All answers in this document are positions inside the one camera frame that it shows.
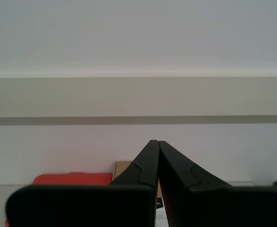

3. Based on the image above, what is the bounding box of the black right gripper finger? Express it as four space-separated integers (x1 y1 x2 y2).
157 140 277 227
5 139 160 227

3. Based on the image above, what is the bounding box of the cardboard box with white label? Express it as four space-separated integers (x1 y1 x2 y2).
112 161 169 227

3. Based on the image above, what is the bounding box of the grey wall trim strip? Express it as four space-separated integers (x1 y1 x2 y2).
0 115 277 126

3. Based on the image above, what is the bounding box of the red plastic tool case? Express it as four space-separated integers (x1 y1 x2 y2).
4 172 113 227

